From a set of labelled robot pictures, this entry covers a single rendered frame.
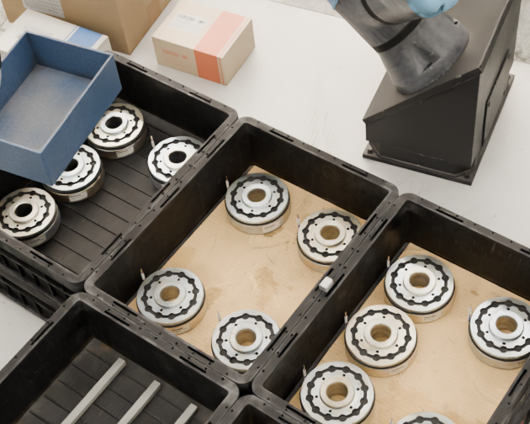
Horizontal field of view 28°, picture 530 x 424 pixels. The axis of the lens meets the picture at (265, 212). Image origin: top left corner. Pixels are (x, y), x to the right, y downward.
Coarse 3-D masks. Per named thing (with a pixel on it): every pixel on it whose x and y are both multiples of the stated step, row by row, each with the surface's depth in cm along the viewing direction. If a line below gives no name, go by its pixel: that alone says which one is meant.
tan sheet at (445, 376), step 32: (416, 288) 158; (480, 288) 157; (448, 320) 154; (416, 352) 151; (448, 352) 151; (384, 384) 149; (416, 384) 148; (448, 384) 148; (480, 384) 147; (384, 416) 146; (448, 416) 145; (480, 416) 144
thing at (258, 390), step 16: (400, 208) 155; (432, 208) 154; (384, 224) 153; (464, 224) 152; (368, 240) 152; (496, 240) 150; (352, 256) 150; (528, 256) 148; (336, 288) 147; (320, 304) 146; (304, 320) 145; (288, 336) 143; (288, 352) 142; (272, 368) 140; (528, 368) 137; (256, 384) 139; (512, 384) 136; (272, 400) 137; (512, 400) 134; (304, 416) 136; (496, 416) 133
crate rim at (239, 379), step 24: (240, 120) 169; (216, 144) 166; (288, 144) 165; (192, 168) 163; (360, 168) 160; (168, 192) 161; (360, 240) 152; (336, 264) 150; (96, 288) 151; (120, 312) 148; (168, 336) 145; (216, 360) 142; (264, 360) 141; (240, 384) 140
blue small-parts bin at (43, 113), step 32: (32, 32) 154; (32, 64) 158; (64, 64) 157; (96, 64) 153; (0, 96) 153; (32, 96) 156; (64, 96) 155; (96, 96) 149; (0, 128) 152; (32, 128) 152; (64, 128) 143; (0, 160) 146; (32, 160) 142; (64, 160) 146
